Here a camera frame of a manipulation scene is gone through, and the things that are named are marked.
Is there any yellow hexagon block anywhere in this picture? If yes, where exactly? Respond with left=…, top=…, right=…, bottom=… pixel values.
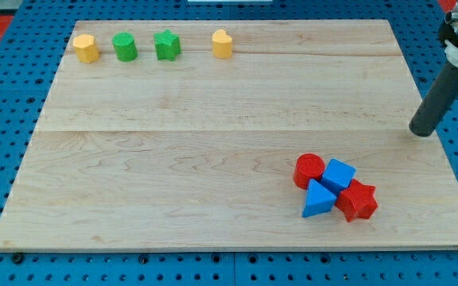
left=72, top=34, right=100, bottom=64

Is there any blue cube block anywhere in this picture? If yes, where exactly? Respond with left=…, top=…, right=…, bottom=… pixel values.
left=320, top=158, right=356, bottom=196

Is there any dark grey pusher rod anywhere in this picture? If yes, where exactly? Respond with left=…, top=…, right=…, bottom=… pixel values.
left=409, top=61, right=458, bottom=137

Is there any wooden board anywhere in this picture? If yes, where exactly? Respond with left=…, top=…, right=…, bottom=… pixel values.
left=0, top=20, right=458, bottom=253

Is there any red cylinder block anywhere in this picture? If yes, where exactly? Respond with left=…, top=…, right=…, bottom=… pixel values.
left=293, top=153, right=325, bottom=190

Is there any green cylinder block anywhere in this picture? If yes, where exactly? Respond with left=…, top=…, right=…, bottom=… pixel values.
left=112, top=32, right=138, bottom=62

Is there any red star block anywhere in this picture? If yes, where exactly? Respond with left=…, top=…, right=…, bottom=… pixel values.
left=335, top=179, right=378, bottom=222

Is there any yellow heart block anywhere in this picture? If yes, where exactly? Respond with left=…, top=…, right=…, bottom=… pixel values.
left=212, top=29, right=233, bottom=59

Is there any blue triangle block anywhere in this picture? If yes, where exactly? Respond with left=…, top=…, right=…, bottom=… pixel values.
left=302, top=179, right=336, bottom=218

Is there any green star block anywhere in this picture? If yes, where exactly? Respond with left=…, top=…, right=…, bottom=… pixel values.
left=153, top=29, right=181, bottom=61

